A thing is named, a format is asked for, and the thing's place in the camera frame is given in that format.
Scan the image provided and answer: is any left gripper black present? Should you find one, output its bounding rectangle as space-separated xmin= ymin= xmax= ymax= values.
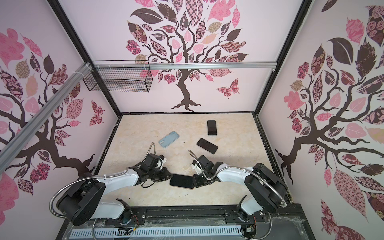
xmin=148 ymin=167 xmax=174 ymax=183

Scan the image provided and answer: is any black phone purple edge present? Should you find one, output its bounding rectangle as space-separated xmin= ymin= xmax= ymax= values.
xmin=170 ymin=174 xmax=194 ymax=189

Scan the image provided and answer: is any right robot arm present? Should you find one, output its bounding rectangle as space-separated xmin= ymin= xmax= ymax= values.
xmin=189 ymin=151 xmax=288 ymax=216

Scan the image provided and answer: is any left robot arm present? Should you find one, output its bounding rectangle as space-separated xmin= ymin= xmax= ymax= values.
xmin=49 ymin=154 xmax=173 ymax=226

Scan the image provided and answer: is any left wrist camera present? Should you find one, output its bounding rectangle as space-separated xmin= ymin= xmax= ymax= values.
xmin=159 ymin=155 xmax=167 ymax=169

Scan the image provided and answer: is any left metal conduit cable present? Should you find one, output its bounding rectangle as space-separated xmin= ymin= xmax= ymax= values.
xmin=49 ymin=142 xmax=157 ymax=219

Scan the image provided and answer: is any white slotted cable duct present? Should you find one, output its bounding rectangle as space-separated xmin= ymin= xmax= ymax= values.
xmin=68 ymin=226 xmax=243 ymax=240

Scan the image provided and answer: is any black base frame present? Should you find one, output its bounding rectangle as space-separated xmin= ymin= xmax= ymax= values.
xmin=56 ymin=204 xmax=315 ymax=240

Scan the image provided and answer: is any black wire basket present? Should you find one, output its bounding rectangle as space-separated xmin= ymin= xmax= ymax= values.
xmin=83 ymin=61 xmax=154 ymax=93

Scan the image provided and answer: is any aluminium rail back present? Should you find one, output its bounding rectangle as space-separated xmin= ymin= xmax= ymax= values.
xmin=94 ymin=61 xmax=277 ymax=70

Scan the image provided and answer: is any aluminium rail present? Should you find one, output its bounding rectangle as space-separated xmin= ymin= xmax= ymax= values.
xmin=94 ymin=61 xmax=277 ymax=70
xmin=1 ymin=63 xmax=92 ymax=173

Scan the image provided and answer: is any aluminium rail left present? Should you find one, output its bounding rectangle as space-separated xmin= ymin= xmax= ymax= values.
xmin=1 ymin=63 xmax=92 ymax=173

